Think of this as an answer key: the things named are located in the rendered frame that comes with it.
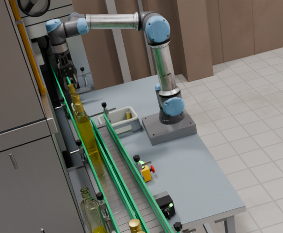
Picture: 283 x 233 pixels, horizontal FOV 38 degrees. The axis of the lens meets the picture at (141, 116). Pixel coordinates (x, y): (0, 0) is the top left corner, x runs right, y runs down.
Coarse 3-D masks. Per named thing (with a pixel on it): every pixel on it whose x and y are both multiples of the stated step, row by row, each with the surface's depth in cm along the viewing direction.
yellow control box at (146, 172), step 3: (144, 162) 204; (144, 168) 200; (147, 168) 199; (141, 171) 198; (144, 171) 198; (147, 171) 199; (144, 174) 199; (147, 174) 200; (150, 174) 200; (147, 177) 201; (150, 177) 201; (147, 180) 201
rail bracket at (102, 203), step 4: (100, 192) 160; (96, 196) 158; (100, 196) 158; (100, 200) 160; (104, 200) 162; (100, 204) 160; (104, 204) 161; (100, 208) 161; (104, 208) 161; (104, 212) 163; (104, 216) 164; (108, 216) 164; (104, 220) 164
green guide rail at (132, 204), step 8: (96, 128) 214; (104, 144) 199; (104, 152) 206; (112, 160) 186; (120, 176) 174; (120, 184) 179; (128, 192) 164; (128, 200) 169; (136, 208) 155; (136, 216) 160; (144, 224) 147
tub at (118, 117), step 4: (124, 108) 256; (128, 108) 256; (112, 112) 254; (116, 112) 255; (120, 112) 256; (124, 112) 256; (132, 112) 251; (100, 116) 252; (108, 116) 254; (112, 116) 255; (116, 116) 256; (120, 116) 257; (124, 116) 257; (132, 116) 253; (136, 116) 243; (100, 120) 248; (104, 120) 254; (112, 120) 256; (116, 120) 257; (120, 120) 257; (124, 120) 257; (128, 120) 241; (112, 124) 255; (116, 124) 240
